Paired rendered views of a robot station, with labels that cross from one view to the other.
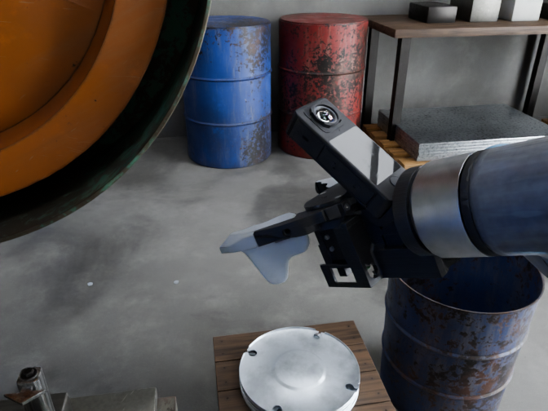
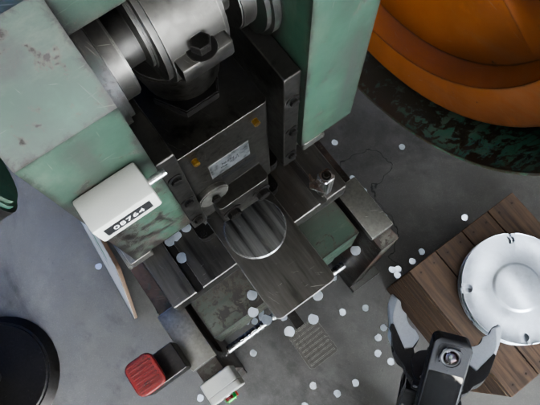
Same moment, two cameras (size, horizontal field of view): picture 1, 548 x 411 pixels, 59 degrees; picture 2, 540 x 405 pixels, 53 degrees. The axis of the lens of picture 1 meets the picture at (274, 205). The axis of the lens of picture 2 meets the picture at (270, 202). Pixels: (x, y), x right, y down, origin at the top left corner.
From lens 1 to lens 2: 0.58 m
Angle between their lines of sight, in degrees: 57
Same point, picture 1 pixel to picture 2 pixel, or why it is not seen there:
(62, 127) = (447, 89)
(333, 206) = (411, 378)
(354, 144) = (442, 383)
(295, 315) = not seen: outside the picture
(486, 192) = not seen: outside the picture
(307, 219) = (400, 362)
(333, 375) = (529, 319)
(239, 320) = not seen: outside the picture
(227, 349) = (506, 212)
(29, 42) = (476, 24)
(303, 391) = (497, 300)
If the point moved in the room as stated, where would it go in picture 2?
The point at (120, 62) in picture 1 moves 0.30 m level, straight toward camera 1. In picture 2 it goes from (509, 106) to (351, 259)
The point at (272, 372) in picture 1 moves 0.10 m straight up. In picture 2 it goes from (501, 267) to (516, 259)
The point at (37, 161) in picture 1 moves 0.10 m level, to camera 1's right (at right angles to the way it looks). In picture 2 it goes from (423, 84) to (456, 136)
